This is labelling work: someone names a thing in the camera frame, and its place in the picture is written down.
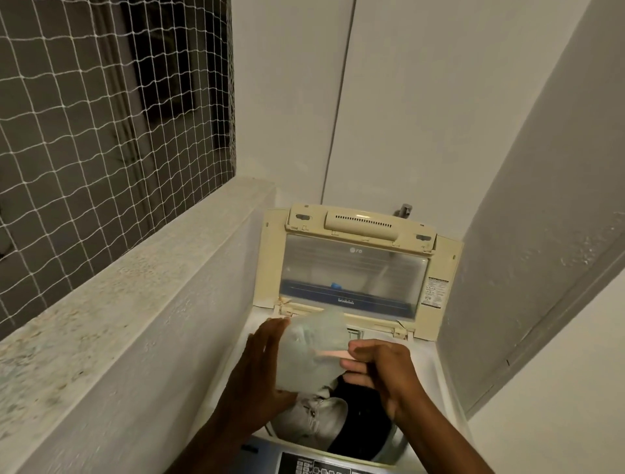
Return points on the white safety net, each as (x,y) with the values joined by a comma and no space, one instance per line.
(97,146)

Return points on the cream washing machine lid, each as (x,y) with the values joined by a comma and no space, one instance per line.
(351,268)

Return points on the person's left fingers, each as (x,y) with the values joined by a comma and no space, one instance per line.
(266,342)

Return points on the metal water tap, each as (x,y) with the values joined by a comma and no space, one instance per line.
(404,211)

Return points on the person's right hand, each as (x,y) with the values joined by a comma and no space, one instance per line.
(385,376)

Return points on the pink plastic scoop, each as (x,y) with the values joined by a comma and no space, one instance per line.
(337,353)

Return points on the person's right middle finger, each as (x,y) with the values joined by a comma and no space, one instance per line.
(358,380)

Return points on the speckled stone ledge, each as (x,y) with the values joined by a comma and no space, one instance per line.
(122,288)

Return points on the person's right forearm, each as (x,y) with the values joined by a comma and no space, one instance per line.
(442,439)

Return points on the black garment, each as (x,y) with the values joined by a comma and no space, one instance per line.
(364,420)

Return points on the grey washing machine control panel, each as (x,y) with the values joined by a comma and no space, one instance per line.
(322,464)

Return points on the cream top-load washing machine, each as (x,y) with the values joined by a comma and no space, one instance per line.
(439,390)

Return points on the white label sticker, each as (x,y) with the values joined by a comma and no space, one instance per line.
(436,293)

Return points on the grey garment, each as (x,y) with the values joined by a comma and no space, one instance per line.
(324,415)

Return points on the person's right thumb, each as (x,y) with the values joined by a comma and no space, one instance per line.
(364,347)

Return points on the person's left hand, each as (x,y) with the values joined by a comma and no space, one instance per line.
(254,371)

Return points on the person's left forearm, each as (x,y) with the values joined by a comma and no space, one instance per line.
(205,444)

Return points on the clear plastic container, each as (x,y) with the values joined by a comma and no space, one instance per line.
(312,342)

